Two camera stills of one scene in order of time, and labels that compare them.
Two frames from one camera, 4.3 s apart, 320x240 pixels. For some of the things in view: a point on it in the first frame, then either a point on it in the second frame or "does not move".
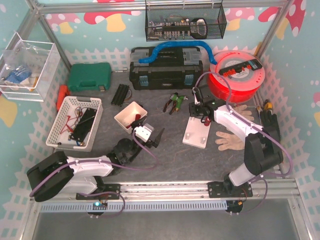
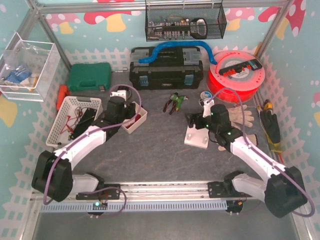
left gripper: (149, 139) -> (130, 110)
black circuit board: (82, 128) does not move
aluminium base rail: (284, 189) does not move
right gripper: (196, 110) -> (195, 120)
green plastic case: (90, 76) does not move
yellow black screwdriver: (268, 104) does not move
